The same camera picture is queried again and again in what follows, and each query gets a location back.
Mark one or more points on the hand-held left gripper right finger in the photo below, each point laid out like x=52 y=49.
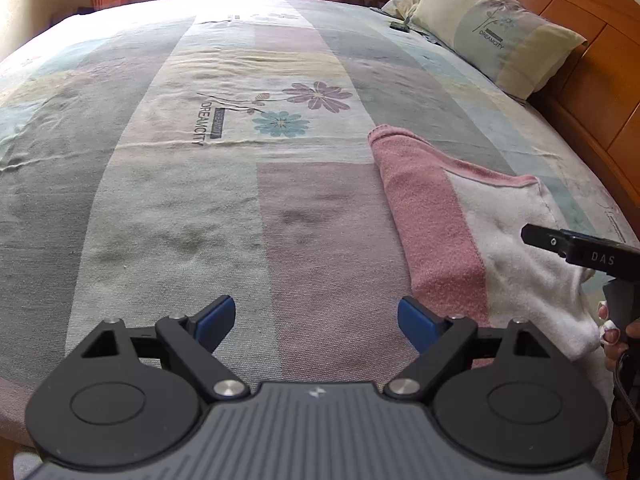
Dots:
x=417 y=327

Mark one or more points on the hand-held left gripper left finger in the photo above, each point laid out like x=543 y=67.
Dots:
x=217 y=322

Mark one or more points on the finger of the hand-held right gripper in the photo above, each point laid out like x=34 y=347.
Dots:
x=545 y=242

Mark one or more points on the pink and white sweater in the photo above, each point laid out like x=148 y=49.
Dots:
x=435 y=220

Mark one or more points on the person's right hand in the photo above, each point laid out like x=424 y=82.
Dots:
x=612 y=340

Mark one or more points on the bed with patchwork sheet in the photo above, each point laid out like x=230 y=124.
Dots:
x=200 y=200

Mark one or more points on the wooden headboard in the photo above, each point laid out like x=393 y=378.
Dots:
x=610 y=85

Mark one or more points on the large printed pillow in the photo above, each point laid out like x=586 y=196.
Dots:
x=490 y=30

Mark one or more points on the black phone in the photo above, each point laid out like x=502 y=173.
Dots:
x=398 y=26

